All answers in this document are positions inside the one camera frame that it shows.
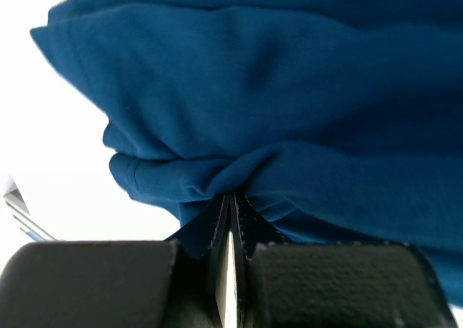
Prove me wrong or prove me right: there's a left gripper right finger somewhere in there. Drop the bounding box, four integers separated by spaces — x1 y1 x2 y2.
230 194 456 327

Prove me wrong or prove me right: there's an aluminium mounting rail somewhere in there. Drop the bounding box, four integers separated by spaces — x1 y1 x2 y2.
4 180 57 242

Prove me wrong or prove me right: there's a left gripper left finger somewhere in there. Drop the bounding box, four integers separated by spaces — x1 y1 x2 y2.
1 195 229 327

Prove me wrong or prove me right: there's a navy blue t-shirt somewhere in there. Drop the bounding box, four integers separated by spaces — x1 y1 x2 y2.
30 0 462 306

